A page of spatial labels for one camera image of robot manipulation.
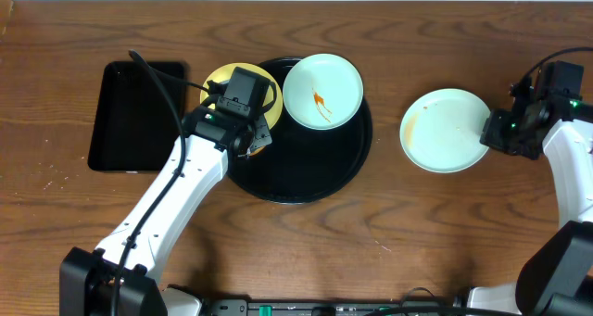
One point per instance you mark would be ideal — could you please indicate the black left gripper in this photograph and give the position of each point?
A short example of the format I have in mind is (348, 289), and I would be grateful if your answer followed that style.
(258, 137)

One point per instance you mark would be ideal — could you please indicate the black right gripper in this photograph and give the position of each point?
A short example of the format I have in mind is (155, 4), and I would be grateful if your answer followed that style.
(491, 135)

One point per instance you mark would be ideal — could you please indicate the yellow green scrub sponge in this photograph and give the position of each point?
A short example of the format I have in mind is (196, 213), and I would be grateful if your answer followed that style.
(252, 151)

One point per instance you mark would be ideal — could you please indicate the mint plate front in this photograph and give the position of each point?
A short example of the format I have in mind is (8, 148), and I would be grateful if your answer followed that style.
(440, 132)

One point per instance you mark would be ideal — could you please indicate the mint plate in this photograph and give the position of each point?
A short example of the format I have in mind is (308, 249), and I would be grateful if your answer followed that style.
(440, 132)
(323, 91)

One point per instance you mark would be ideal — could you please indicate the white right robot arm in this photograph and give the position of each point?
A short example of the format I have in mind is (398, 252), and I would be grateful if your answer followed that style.
(555, 281)

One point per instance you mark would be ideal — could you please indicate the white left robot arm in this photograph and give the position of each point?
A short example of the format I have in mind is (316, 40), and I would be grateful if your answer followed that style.
(121, 275)

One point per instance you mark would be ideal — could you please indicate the black round tray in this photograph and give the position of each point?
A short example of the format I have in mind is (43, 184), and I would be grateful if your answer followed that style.
(303, 165)

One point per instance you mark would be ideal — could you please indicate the black rectangular tray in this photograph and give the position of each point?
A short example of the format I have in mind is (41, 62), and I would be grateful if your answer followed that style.
(134, 129)

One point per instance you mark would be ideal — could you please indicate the yellow plate with sauce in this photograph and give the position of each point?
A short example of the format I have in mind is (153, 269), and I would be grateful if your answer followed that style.
(223, 74)

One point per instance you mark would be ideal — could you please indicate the mint plate back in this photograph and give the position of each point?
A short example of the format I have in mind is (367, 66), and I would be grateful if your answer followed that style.
(323, 91)

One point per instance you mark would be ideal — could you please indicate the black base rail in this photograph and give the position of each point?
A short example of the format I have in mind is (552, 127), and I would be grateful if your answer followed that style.
(241, 307)

